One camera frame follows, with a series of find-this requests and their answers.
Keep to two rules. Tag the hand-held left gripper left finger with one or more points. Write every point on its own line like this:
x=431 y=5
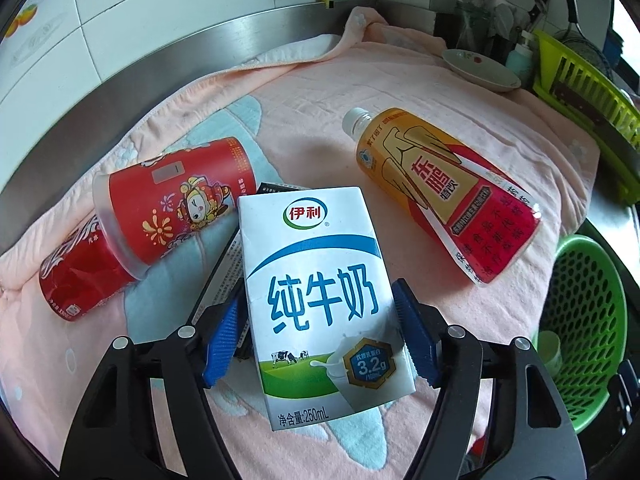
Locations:
x=220 y=340

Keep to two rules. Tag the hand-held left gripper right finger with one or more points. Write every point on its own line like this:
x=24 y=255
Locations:
x=415 y=330

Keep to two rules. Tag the white milk carton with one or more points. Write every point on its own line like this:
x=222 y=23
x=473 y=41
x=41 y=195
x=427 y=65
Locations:
x=320 y=285

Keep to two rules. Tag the green plastic basket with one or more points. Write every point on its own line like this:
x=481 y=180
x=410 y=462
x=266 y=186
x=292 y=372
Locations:
x=590 y=320

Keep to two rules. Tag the black packet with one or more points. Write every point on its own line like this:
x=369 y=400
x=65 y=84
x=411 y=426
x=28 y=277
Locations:
x=225 y=280

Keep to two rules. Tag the red printed plastic cup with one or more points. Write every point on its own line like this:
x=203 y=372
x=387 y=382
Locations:
x=175 y=200

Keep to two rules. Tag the orange drink bottle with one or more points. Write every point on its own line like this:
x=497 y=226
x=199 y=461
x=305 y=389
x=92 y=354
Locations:
x=440 y=185

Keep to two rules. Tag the red soda can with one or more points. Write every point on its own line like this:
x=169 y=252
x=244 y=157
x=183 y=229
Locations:
x=75 y=275

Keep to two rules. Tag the pink blanket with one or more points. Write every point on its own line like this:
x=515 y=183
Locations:
x=310 y=125

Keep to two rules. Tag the white ceramic plate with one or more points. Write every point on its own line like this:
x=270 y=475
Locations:
x=480 y=67

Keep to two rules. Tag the teal soap bottle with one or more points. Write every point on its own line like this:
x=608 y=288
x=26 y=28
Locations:
x=519 y=55

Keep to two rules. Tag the utensil holder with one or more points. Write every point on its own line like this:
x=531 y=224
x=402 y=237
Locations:
x=472 y=27

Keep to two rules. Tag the lime green dish rack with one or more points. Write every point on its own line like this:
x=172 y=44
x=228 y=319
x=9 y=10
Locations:
x=590 y=75

